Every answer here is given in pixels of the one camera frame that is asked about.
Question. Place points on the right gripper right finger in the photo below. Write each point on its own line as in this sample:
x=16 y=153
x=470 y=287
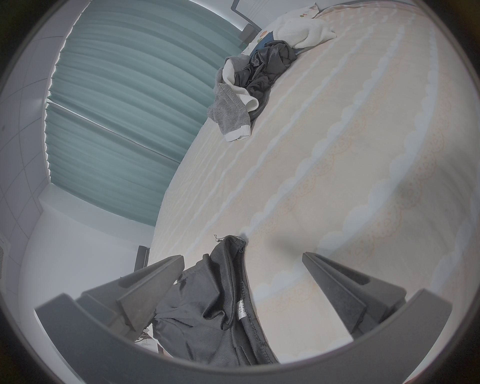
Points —
x=339 y=290

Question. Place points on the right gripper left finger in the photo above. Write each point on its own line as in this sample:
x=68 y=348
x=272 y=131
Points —
x=144 y=291

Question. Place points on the bed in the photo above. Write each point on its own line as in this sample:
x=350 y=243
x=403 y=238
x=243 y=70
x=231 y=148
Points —
x=330 y=168

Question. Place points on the pile of clothes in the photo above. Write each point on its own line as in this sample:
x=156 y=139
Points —
x=258 y=71

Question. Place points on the black garment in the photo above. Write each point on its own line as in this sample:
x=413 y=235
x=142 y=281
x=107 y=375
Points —
x=213 y=307

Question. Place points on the blue-green curtain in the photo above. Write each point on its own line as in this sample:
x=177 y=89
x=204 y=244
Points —
x=123 y=112

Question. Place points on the white printed pillow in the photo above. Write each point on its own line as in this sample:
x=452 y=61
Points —
x=298 y=17

